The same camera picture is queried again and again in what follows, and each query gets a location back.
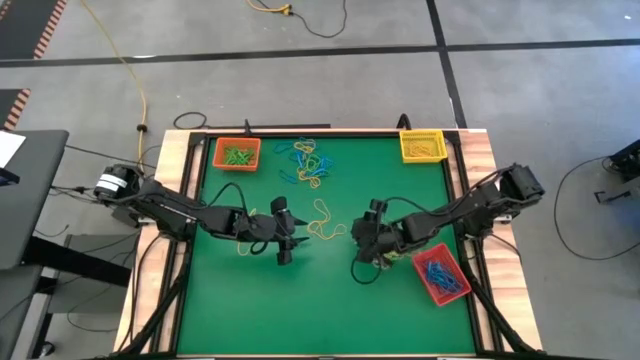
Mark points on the thin blue rubber band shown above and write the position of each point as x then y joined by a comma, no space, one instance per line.
447,270

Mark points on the black floor equipment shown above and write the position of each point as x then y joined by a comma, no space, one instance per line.
627,162

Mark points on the green rubber band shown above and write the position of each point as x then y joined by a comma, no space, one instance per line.
230,160
312,163
232,155
246,157

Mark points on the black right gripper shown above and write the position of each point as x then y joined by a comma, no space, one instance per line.
377,237

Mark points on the black desk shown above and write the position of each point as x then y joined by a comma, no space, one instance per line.
35,210

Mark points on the green table mat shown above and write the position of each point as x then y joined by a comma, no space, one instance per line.
325,310

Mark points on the black aluminium table frame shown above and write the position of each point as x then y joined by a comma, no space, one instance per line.
350,135

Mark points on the yellow plastic basket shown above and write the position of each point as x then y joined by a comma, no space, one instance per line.
411,159

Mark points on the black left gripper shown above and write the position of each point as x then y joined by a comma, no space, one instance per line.
260,230

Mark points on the grey desk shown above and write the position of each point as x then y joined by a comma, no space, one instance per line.
15,310

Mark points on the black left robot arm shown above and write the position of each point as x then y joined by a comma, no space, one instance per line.
170,207

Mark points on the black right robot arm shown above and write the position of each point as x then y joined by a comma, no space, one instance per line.
465,207

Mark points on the black striped floor mat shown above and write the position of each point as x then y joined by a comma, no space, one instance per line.
7,107
25,25

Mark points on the orange plastic basket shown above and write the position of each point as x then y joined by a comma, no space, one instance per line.
235,169

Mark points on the red plastic basket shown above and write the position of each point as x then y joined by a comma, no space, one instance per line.
452,299

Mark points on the light wooden table board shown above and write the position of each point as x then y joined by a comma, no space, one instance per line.
475,145
172,150

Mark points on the white paper stack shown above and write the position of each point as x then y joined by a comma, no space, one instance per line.
10,147

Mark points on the dark flat desk item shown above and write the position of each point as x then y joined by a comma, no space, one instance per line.
7,177

